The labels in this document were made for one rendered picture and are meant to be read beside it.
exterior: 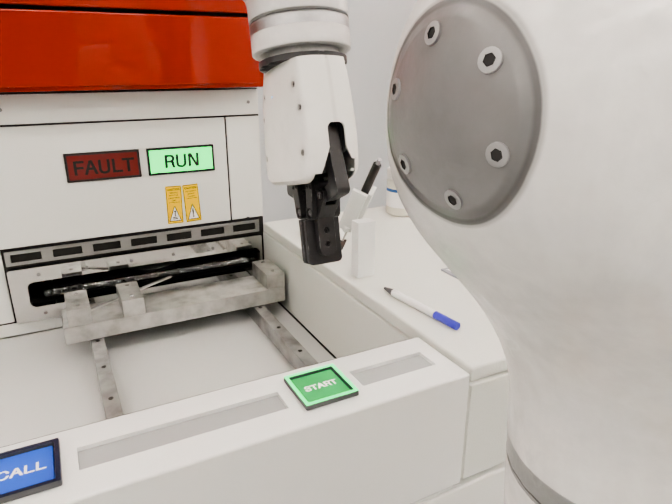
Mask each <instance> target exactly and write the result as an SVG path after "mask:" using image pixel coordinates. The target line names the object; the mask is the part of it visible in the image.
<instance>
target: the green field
mask: <svg viewBox="0 0 672 504"><path fill-rule="evenodd" d="M149 158H150V167H151V174H153V173H165V172H176V171H188V170H200V169H211V168H213V162H212V149H211V147H197V148H182V149H167V150H153V151H149Z"/></svg>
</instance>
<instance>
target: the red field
mask: <svg viewBox="0 0 672 504"><path fill-rule="evenodd" d="M66 159H67V166H68V172H69V178H70V181H72V180H83V179H95V178H107V177H118V176H130V175H139V168H138V159H137V152H123V153H109V154H94V155H79V156H66Z"/></svg>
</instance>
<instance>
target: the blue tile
mask: <svg viewBox="0 0 672 504"><path fill-rule="evenodd" d="M54 478H56V476H55V456H54V448H53V446H48V447H45V448H41V449H37V450H34V451H30V452H26V453H23V454H19V455H15V456H12V457H8V458H4V459H1V460H0V494H4V493H7V492H10V491H14V490H17V489H20V488H24V487H27V486H31V485H34V484H37V483H41V482H44V481H47V480H51V479H54Z"/></svg>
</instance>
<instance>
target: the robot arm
mask: <svg viewBox="0 0 672 504"><path fill-rule="evenodd" d="M243 1H244V2H245V4H246V7H247V14H248V22H249V31H250V40H251V49H252V57H253V58H254V59H255V60H257V61H260V62H259V71H260V72H262V73H265V75H264V80H263V121H264V137H265V152H266V165H267V176H268V179H269V181H270V182H271V183H272V184H274V185H276V186H283V185H287V193H288V195H289V196H290V197H292V198H294V203H295V209H296V215H297V217H298V219H302V220H299V229H300V238H301V248H302V257H303V262H304V263H306V264H310V265H313V266H314V265H320V264H325V263H331V262H337V261H340V260H341V259H342V250H341V239H340V229H339V218H338V216H339V215H340V198H342V197H344V196H345V195H347V194H349V192H350V185H349V180H348V179H350V178H351V177H353V176H354V174H355V173H356V172H357V170H358V143H357V132H356V123H355V116H354V109H353V102H352V95H351V90H350V84H349V79H348V74H347V69H346V66H345V65H346V64H347V56H346V53H347V52H349V51H350V50H351V39H350V28H349V16H348V5H347V0H243ZM386 142H387V153H388V160H389V165H390V169H391V174H392V179H393V181H394V184H395V187H396V190H397V192H398V195H399V198H400V200H401V202H402V204H403V206H404V208H405V210H406V212H407V214H408V216H409V217H410V219H411V221H412V222H413V224H414V225H415V227H416V228H417V230H418V231H419V233H420V234H421V235H422V237H423V238H424V240H425V241H426V242H427V244H428V245H429V246H430V247H431V248H432V250H433V251H434V252H435V253H436V254H437V255H438V257H439V258H440V259H441V260H442V261H443V263H444V264H445V265H446V266H447V267H448V268H449V270H450V271H451V272H452V273H453V274H454V275H455V276H456V277H457V279H458V280H459V281H460V282H461V283H462V284H463V285H464V287H465V288H466V289H467V290H468V291H469V293H470V294H471V295H472V296H473V297H474V299H475V300H476V301H477V303H478V304H479V306H480V307H481V309H482V310H483V311H484V313H485V314H486V316H487V318H488V319H489V321H490V323H491V324H492V326H493V328H494V330H495V332H496V334H497V336H498V338H499V340H500V343H501V345H502V348H503V351H504V354H505V358H506V362H507V367H508V374H509V397H508V415H507V441H506V458H505V480H504V503H503V504H672V0H417V2H416V4H415V5H414V7H413V9H412V11H411V13H410V15H409V17H408V19H407V22H406V24H405V27H404V29H403V32H402V35H401V37H400V40H399V43H398V46H397V50H396V54H395V58H394V62H393V66H392V71H391V77H390V83H389V89H388V96H387V107H386Z"/></svg>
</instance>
